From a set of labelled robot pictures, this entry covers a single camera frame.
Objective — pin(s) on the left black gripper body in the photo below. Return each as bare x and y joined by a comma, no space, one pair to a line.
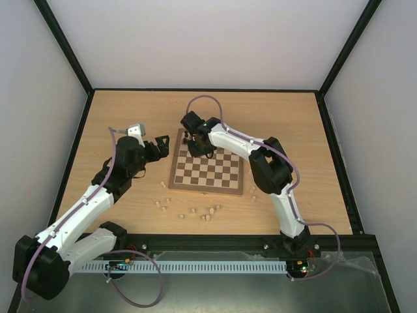
154,156

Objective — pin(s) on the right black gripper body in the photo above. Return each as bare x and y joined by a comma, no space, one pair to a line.
198,148

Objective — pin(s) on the wooden chess board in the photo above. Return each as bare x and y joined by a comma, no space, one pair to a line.
220,174

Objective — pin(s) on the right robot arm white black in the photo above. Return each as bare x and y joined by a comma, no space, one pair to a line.
271,170

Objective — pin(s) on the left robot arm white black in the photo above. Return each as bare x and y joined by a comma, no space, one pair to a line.
44,263

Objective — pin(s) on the left controller board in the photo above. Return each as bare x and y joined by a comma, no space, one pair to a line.
119,265

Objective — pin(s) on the controller board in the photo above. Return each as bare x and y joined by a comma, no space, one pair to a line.
119,265
302,266

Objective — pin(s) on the right controller board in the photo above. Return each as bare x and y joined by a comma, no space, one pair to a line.
302,266

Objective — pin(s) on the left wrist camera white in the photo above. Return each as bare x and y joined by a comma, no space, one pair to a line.
137,129

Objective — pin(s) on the white slotted cable duct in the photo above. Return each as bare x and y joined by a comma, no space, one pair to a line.
194,267

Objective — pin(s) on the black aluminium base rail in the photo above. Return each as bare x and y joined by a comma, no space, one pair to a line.
270,246

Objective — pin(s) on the black cage frame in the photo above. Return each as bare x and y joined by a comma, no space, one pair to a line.
343,180

